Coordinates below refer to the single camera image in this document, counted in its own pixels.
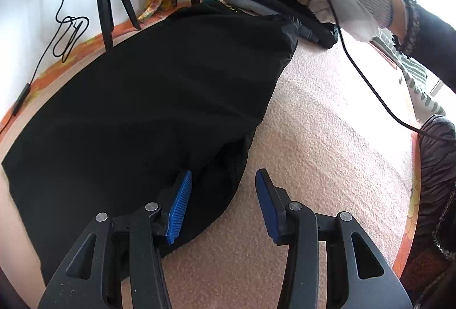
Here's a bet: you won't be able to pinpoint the orange patterned bed sheet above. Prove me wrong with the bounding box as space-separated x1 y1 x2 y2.
0 18 423 277

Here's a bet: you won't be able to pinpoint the black pants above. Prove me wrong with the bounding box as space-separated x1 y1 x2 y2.
2 2 299 286

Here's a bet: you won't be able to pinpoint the white striped cloth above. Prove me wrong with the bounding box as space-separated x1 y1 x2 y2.
370 28 447 118

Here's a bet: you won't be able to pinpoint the grey folded cloth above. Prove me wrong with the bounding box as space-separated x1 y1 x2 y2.
218 0 282 17

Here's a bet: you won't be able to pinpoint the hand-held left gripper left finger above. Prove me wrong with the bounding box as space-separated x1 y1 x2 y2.
37 170 193 309

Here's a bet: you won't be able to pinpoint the pink fleece blanket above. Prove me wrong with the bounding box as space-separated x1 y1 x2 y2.
0 21 420 309

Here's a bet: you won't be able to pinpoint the black cable with inline control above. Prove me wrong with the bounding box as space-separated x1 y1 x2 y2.
0 0 89 133

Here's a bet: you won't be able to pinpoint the person's right forearm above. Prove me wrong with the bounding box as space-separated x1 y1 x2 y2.
389 0 456 95

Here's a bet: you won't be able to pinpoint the person's zebra patterned clothing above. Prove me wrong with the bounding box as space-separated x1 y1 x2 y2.
399 115 456 309

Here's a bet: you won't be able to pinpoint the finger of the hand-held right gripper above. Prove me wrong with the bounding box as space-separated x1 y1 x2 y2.
231 0 338 48

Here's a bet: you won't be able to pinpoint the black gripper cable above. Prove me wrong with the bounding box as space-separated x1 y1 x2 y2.
309 0 456 145

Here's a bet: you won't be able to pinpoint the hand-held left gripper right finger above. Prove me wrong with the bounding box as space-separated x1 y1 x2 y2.
255 169 414 309

